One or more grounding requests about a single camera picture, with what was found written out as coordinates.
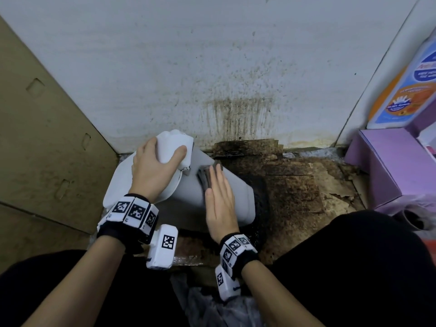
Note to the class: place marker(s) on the person's left hand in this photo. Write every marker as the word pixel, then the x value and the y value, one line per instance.
pixel 153 170

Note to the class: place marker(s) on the person's right hand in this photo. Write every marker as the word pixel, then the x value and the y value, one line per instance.
pixel 221 207

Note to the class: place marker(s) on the white lidded trash bin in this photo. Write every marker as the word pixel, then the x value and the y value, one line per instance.
pixel 204 197

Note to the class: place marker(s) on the person's left forearm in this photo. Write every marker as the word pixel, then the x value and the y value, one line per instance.
pixel 78 286

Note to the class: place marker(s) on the person's right forearm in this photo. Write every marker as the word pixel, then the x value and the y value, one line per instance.
pixel 276 299

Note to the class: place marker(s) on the person's black clothing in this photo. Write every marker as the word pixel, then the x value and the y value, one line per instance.
pixel 357 269

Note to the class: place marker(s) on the right wrist marker band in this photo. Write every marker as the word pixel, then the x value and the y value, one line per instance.
pixel 235 262

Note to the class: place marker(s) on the stained brown cardboard sheet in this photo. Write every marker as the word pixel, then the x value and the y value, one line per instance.
pixel 299 194

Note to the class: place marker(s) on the brown cardboard panel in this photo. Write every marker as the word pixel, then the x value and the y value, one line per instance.
pixel 51 166

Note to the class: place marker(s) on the purple cardboard display box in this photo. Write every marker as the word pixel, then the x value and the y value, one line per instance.
pixel 398 166

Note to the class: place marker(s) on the dark drink cup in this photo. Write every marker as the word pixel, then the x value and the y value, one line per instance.
pixel 414 217

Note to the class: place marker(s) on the white bottle blue orange label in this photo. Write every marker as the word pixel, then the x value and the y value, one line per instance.
pixel 405 95

